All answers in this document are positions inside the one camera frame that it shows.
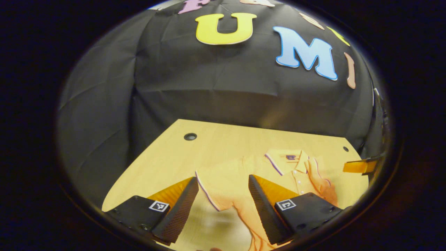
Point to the black backdrop cloth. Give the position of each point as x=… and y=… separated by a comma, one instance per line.
x=209, y=87

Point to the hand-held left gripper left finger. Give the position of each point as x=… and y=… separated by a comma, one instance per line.
x=176, y=212

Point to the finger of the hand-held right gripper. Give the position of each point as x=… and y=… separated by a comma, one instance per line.
x=359, y=166

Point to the metal stand pole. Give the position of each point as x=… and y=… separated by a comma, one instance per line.
x=381, y=104

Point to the orange polo T-shirt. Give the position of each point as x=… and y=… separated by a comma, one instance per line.
x=230, y=181

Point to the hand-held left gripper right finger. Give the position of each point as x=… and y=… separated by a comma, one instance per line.
x=266, y=216

